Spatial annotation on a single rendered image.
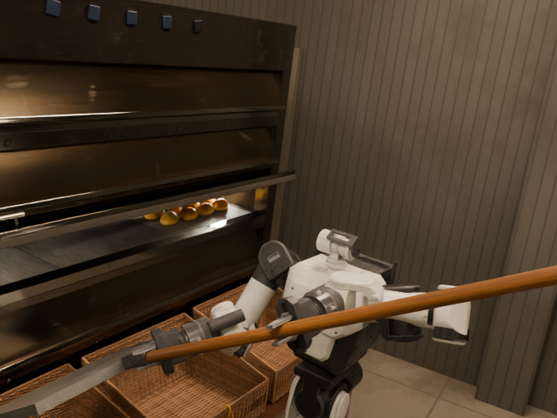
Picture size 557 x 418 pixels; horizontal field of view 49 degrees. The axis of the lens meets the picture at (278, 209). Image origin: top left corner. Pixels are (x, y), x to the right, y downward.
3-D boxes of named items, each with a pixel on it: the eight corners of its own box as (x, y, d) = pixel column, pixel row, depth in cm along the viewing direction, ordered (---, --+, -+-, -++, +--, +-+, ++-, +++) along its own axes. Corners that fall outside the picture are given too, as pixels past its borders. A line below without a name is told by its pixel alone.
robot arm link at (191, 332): (162, 373, 162) (205, 356, 166) (169, 378, 153) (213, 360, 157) (147, 328, 162) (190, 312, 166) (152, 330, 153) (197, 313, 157)
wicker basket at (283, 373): (184, 362, 277) (189, 306, 270) (255, 323, 324) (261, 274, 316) (273, 405, 253) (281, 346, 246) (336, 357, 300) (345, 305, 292)
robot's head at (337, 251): (326, 255, 185) (330, 226, 182) (355, 264, 179) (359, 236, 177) (313, 260, 179) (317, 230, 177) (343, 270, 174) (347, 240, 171)
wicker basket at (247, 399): (75, 422, 227) (77, 356, 220) (178, 366, 273) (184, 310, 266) (171, 485, 202) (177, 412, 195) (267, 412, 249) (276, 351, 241)
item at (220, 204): (75, 195, 299) (75, 184, 298) (145, 182, 339) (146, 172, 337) (168, 227, 269) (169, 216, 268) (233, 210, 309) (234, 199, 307)
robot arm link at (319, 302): (297, 294, 130) (330, 278, 138) (266, 301, 136) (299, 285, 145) (317, 351, 129) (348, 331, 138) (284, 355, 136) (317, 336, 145)
